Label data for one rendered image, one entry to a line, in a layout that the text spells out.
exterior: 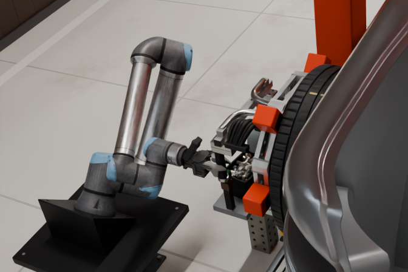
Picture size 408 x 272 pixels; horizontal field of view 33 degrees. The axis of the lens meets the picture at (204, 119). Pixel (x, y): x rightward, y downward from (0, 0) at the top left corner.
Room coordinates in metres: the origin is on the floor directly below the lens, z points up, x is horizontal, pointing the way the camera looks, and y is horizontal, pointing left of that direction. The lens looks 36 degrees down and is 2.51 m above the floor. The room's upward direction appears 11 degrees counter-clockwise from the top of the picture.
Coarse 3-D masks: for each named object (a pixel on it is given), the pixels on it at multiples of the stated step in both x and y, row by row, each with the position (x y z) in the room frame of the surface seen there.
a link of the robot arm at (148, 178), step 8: (144, 168) 2.16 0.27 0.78; (152, 168) 2.15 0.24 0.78; (160, 168) 2.15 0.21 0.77; (144, 176) 2.13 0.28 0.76; (152, 176) 2.13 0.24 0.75; (160, 176) 2.13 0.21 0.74; (136, 184) 2.12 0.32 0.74; (144, 184) 2.12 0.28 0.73; (152, 184) 2.11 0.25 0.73; (160, 184) 2.12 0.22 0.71
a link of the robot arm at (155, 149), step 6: (150, 138) 2.25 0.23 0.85; (156, 138) 2.24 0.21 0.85; (150, 144) 2.22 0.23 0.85; (156, 144) 2.21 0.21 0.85; (162, 144) 2.20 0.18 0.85; (168, 144) 2.19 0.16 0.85; (144, 150) 2.22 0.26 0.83; (150, 150) 2.20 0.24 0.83; (156, 150) 2.19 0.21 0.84; (162, 150) 2.17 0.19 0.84; (168, 150) 2.16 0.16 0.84; (144, 156) 2.22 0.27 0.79; (150, 156) 2.19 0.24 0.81; (156, 156) 2.17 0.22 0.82; (162, 156) 2.16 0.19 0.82; (156, 162) 2.16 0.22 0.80; (162, 162) 2.16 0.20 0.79
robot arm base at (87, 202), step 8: (88, 192) 2.36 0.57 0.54; (96, 192) 2.35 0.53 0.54; (80, 200) 2.35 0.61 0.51; (88, 200) 2.33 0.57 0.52; (96, 200) 2.32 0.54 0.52; (104, 200) 2.33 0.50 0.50; (112, 200) 2.35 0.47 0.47; (80, 208) 2.31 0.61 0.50; (88, 208) 2.30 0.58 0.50; (96, 208) 2.31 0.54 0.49; (104, 208) 2.30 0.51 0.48; (112, 208) 2.33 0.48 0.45; (112, 216) 2.31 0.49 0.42
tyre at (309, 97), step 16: (304, 80) 1.98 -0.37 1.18; (320, 80) 1.96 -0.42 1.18; (304, 96) 1.90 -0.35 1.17; (320, 96) 1.88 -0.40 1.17; (288, 112) 1.86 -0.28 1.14; (304, 112) 1.84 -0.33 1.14; (288, 128) 1.82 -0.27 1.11; (288, 144) 1.78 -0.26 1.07; (272, 160) 1.78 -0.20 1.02; (272, 176) 1.75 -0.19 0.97; (272, 192) 1.74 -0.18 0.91; (272, 208) 1.73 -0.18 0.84
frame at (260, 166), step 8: (296, 72) 2.13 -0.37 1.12; (304, 72) 2.12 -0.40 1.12; (288, 80) 2.08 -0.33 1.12; (296, 80) 2.10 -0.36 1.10; (280, 88) 2.04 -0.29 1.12; (288, 88) 2.05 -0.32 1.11; (280, 96) 2.00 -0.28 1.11; (288, 96) 1.98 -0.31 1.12; (272, 104) 1.95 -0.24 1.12; (280, 104) 1.94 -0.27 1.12; (264, 136) 1.89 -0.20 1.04; (272, 136) 1.87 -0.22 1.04; (264, 144) 1.88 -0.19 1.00; (272, 144) 1.85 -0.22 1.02; (256, 152) 1.86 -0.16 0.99; (264, 152) 1.88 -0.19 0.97; (272, 152) 1.84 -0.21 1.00; (256, 160) 1.84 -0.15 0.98; (264, 160) 1.83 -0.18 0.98; (256, 168) 1.83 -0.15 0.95; (264, 168) 1.81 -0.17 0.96; (256, 176) 1.83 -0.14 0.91; (264, 176) 1.81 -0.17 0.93; (264, 184) 1.86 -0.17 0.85
